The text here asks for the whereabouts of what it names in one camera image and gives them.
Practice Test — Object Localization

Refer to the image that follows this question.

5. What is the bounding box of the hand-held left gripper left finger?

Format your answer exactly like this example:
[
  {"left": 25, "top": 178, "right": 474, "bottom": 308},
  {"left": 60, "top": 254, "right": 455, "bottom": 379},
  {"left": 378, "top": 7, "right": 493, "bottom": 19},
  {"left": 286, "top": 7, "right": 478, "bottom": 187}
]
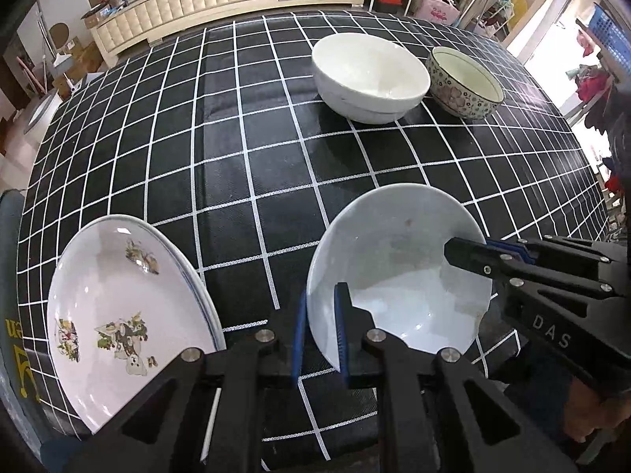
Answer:
[{"left": 64, "top": 288, "right": 310, "bottom": 473}]

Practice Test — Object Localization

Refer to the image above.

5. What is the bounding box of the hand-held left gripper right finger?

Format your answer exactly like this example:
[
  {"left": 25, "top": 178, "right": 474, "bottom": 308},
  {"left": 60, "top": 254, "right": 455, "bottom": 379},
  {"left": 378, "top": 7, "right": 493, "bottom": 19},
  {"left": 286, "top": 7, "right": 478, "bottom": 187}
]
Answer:
[{"left": 333, "top": 282, "right": 579, "bottom": 473}]

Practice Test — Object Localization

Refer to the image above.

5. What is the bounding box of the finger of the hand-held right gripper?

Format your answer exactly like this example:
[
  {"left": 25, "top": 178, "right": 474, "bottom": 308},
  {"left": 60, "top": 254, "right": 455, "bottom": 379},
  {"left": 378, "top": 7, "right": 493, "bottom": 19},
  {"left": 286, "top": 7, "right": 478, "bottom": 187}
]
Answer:
[
  {"left": 444, "top": 237, "right": 617, "bottom": 301},
  {"left": 485, "top": 235, "right": 623, "bottom": 281}
]

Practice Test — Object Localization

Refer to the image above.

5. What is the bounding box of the white bowl floral outside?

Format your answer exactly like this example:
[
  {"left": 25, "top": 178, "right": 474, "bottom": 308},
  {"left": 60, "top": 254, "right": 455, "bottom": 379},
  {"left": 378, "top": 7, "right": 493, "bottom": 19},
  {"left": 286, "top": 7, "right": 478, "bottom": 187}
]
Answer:
[{"left": 306, "top": 183, "right": 494, "bottom": 372}]

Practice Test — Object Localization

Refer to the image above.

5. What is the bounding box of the white plate bird print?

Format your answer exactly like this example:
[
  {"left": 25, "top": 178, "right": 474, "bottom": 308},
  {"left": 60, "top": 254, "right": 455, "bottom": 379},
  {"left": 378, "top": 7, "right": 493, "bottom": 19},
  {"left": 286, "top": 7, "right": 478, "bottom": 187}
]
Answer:
[{"left": 47, "top": 214, "right": 222, "bottom": 459}]

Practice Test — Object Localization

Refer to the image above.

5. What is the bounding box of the person's right hand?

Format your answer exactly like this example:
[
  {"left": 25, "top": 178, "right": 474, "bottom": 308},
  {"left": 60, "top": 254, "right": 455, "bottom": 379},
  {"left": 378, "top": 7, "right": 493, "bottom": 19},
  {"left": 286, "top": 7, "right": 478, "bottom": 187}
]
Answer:
[{"left": 562, "top": 377, "right": 631, "bottom": 451}]

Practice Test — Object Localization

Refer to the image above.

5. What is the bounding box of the clothes drying rack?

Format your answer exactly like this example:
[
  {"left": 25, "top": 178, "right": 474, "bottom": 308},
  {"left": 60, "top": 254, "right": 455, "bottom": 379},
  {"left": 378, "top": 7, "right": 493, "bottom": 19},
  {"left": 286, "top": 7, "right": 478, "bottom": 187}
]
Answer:
[{"left": 564, "top": 30, "right": 624, "bottom": 131}]

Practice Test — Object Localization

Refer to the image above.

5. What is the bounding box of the speckled flower pattern bowl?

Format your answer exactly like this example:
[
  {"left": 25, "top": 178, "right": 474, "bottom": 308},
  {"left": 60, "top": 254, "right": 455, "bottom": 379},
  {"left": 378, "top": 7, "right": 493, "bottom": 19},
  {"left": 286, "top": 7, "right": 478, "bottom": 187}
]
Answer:
[{"left": 425, "top": 47, "right": 505, "bottom": 120}]

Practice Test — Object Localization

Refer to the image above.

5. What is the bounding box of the black white checked tablecloth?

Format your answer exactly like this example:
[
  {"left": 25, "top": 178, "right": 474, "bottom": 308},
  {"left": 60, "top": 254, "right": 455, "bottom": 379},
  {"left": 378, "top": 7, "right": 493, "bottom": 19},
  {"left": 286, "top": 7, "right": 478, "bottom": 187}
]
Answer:
[{"left": 15, "top": 10, "right": 609, "bottom": 459}]

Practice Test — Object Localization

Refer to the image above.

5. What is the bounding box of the plain white bowl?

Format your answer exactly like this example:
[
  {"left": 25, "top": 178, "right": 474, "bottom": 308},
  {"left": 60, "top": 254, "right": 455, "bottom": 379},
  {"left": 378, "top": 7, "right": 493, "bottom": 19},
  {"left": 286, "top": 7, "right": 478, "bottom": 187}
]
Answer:
[{"left": 312, "top": 33, "right": 431, "bottom": 125}]

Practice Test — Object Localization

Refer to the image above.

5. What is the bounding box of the blue plastic basket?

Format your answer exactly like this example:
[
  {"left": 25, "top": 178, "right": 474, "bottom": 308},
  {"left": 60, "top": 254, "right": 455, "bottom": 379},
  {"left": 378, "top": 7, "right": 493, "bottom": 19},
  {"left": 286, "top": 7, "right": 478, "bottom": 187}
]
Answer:
[{"left": 589, "top": 2, "right": 631, "bottom": 77}]

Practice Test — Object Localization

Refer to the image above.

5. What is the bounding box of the pink bag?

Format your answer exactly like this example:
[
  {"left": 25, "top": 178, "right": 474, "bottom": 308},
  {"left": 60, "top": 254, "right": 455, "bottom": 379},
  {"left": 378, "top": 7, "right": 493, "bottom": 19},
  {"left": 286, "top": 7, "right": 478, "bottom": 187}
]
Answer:
[{"left": 414, "top": 0, "right": 461, "bottom": 25}]

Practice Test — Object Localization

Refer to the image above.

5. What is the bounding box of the white grey bucket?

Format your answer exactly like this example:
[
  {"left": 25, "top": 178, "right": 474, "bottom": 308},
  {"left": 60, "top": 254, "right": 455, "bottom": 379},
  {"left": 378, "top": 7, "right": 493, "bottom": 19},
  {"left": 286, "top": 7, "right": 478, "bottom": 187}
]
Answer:
[{"left": 22, "top": 91, "right": 62, "bottom": 134}]

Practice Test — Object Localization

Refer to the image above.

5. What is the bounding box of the cardboard box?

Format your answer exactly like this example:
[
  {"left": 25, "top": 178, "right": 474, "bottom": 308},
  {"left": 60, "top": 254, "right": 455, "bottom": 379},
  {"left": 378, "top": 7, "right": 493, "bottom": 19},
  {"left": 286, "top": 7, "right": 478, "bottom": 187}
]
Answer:
[{"left": 52, "top": 42, "right": 105, "bottom": 97}]

